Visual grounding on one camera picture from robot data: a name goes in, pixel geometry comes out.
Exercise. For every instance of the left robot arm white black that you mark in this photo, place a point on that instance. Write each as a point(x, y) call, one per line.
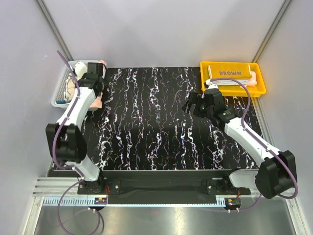
point(66, 143)

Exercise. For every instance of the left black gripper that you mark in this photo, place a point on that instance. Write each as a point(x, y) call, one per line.
point(84, 77)

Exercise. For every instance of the small connector board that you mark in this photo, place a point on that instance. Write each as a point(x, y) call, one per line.
point(100, 200)
point(233, 203)

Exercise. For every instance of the pale pink towel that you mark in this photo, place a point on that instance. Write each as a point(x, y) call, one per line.
point(97, 104)

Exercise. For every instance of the right small connector board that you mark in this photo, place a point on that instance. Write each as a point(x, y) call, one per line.
point(233, 203)

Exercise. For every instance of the white perforated plastic basket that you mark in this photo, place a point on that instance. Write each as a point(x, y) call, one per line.
point(77, 69)

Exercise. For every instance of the left small connector board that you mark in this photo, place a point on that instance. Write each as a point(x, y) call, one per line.
point(100, 200)

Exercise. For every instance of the pink rabbit towel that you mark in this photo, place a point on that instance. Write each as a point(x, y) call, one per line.
point(252, 81)

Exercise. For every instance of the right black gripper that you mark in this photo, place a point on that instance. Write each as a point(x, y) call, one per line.
point(200, 99)

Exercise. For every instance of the light blue white towel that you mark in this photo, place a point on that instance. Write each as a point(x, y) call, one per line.
point(228, 82)

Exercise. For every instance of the brown towel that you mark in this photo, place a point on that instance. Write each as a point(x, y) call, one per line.
point(238, 71)

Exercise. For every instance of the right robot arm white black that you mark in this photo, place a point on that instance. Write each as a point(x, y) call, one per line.
point(276, 169)

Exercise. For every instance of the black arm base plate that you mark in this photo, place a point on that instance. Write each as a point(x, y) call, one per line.
point(211, 182)

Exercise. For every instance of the yellow plastic tray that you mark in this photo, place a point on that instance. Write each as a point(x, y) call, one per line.
point(235, 90)

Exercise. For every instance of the black marble pattern mat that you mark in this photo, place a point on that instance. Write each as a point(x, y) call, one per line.
point(141, 125)

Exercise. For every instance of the teal patterned towel in basket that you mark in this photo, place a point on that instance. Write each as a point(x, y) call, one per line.
point(65, 91)

